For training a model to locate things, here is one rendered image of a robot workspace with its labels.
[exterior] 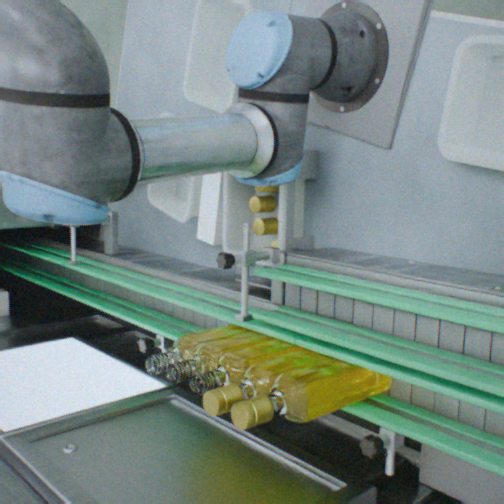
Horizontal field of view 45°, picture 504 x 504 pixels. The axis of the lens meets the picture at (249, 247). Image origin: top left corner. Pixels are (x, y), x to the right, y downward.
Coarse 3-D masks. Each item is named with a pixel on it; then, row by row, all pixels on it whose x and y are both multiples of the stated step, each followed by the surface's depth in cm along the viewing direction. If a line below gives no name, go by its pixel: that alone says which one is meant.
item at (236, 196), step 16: (224, 176) 124; (224, 192) 124; (240, 192) 126; (256, 192) 128; (272, 192) 124; (224, 208) 125; (240, 208) 127; (224, 224) 125; (240, 224) 127; (224, 240) 126; (240, 240) 128; (256, 240) 129; (272, 240) 126
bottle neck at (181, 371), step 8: (184, 360) 92; (192, 360) 92; (200, 360) 93; (168, 368) 91; (176, 368) 89; (184, 368) 90; (192, 368) 91; (200, 368) 92; (168, 376) 91; (176, 376) 89; (184, 376) 90
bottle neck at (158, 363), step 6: (156, 354) 95; (162, 354) 95; (168, 354) 96; (174, 354) 96; (150, 360) 95; (156, 360) 94; (162, 360) 94; (168, 360) 95; (174, 360) 96; (180, 360) 96; (150, 366) 95; (156, 366) 93; (162, 366) 94; (150, 372) 94; (156, 372) 94
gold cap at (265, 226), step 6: (258, 222) 122; (264, 222) 121; (270, 222) 122; (276, 222) 123; (258, 228) 122; (264, 228) 121; (270, 228) 122; (276, 228) 123; (258, 234) 122; (264, 234) 122; (270, 234) 124
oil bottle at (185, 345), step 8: (216, 328) 105; (224, 328) 105; (232, 328) 105; (240, 328) 106; (184, 336) 100; (192, 336) 100; (200, 336) 100; (208, 336) 100; (216, 336) 101; (224, 336) 101; (176, 344) 98; (184, 344) 97; (192, 344) 97; (184, 352) 96; (192, 352) 96
